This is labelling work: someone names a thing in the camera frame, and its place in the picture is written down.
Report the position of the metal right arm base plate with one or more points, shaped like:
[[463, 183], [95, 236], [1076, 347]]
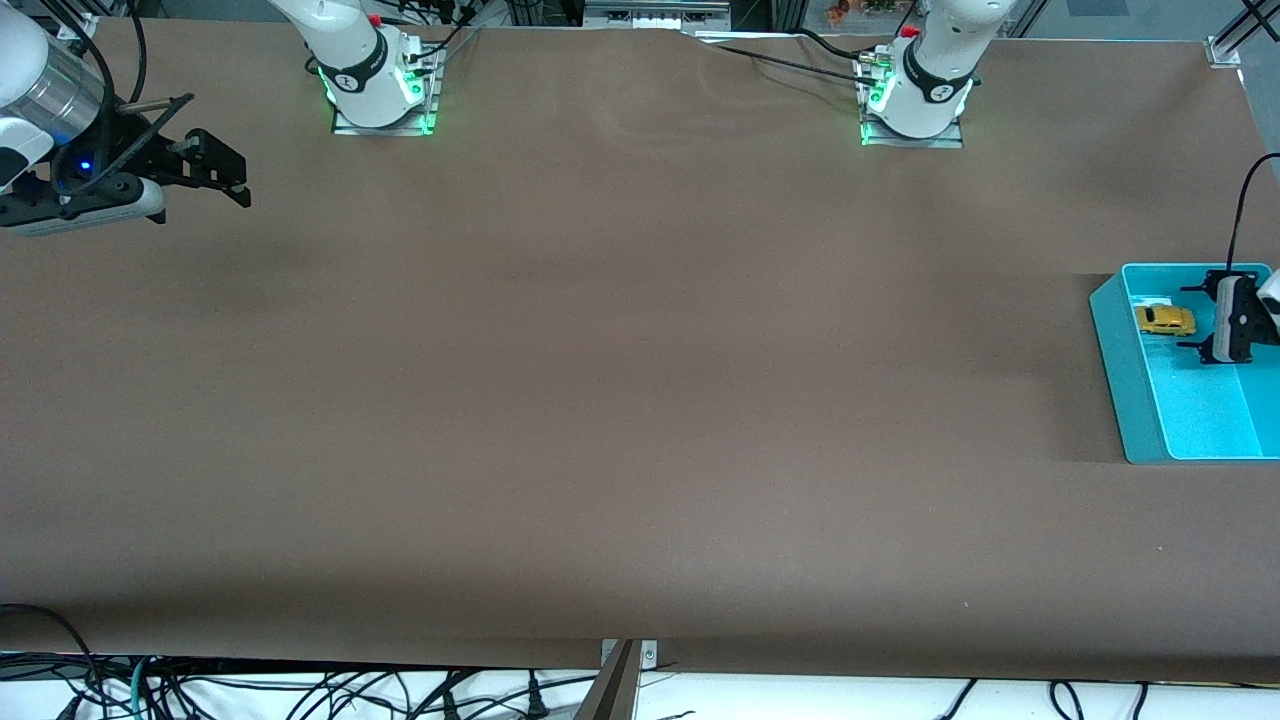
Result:
[[385, 130]]

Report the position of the small colourful objects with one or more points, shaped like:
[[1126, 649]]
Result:
[[840, 10]]

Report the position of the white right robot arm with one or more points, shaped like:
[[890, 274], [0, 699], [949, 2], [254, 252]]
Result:
[[350, 60]]

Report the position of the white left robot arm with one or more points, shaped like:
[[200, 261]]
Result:
[[930, 70]]

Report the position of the yellow toy beetle car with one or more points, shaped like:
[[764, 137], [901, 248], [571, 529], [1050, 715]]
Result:
[[1165, 320]]

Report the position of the teal plastic bin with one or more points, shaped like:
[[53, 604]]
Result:
[[1200, 420]]

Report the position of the small metal bracket plate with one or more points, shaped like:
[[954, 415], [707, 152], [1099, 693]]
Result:
[[650, 655]]

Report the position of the grey power strip box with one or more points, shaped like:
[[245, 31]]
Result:
[[655, 14]]

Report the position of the silver aluminium profile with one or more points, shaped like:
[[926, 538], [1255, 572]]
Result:
[[1262, 18]]

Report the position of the black aluminium profile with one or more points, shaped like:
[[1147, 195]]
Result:
[[787, 12]]

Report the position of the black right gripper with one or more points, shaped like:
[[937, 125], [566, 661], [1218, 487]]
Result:
[[128, 143]]

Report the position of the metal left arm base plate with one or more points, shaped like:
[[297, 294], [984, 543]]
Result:
[[930, 142]]

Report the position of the grey metal beam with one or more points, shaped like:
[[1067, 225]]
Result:
[[610, 695]]

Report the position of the silver table corner bracket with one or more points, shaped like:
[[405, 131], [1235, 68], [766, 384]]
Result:
[[75, 28], [1225, 52]]

